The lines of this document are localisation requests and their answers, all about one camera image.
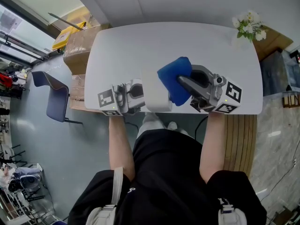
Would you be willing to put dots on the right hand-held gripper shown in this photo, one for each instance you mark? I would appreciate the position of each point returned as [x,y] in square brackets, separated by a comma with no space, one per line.
[225,95]

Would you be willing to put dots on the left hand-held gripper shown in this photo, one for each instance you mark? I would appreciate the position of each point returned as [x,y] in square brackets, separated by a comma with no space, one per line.
[117,99]

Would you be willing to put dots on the grey square cup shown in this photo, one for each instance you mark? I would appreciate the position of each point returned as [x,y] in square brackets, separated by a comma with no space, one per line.
[155,95]

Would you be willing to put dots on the blue cloth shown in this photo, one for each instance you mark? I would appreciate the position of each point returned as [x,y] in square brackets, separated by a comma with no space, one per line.
[174,78]

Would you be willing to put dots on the person's left forearm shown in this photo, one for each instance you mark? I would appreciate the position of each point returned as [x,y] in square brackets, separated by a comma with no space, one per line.
[120,146]

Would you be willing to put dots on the person's right forearm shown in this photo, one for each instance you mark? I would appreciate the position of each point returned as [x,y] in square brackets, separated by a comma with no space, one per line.
[212,149]

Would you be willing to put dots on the large taped cardboard box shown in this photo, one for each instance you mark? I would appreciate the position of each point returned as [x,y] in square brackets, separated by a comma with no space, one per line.
[77,92]

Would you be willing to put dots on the plain brown cardboard box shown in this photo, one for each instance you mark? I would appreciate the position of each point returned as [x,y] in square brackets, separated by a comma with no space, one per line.
[78,48]

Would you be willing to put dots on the person's white trousers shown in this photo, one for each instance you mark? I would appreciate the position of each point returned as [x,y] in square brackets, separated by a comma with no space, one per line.
[150,123]

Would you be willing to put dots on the person's white shoe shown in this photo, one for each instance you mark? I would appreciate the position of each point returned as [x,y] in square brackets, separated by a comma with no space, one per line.
[172,125]

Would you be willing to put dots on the white flowers in white vase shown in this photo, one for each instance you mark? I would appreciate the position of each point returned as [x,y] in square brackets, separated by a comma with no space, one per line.
[249,26]

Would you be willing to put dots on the grey plastic-wrapped crate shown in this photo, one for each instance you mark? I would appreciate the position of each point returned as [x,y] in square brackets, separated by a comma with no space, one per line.
[276,75]

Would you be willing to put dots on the wooden slatted board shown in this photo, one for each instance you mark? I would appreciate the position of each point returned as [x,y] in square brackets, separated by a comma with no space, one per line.
[240,146]

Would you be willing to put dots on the dark blue chair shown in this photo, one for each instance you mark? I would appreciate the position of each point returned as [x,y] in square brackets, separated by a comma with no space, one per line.
[56,99]

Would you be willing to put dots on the person's black shirt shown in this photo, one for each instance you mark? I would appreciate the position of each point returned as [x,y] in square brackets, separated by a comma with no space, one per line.
[164,179]

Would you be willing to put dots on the yellow plastic bin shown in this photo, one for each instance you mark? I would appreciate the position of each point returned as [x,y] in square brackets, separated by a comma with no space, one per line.
[62,37]

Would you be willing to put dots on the grey metal pole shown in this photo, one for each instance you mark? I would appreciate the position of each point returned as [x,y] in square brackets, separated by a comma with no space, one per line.
[66,22]

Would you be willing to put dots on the black-framed glass door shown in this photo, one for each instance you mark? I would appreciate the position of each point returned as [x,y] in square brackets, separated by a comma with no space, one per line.
[16,41]

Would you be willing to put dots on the coat rack with red garment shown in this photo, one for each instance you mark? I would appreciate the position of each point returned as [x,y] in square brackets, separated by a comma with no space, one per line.
[5,80]

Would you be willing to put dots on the grey and white robot device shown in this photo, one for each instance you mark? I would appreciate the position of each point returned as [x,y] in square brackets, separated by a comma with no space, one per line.
[27,180]

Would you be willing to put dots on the small wooden frame rack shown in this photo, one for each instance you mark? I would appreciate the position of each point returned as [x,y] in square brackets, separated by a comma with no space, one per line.
[291,99]

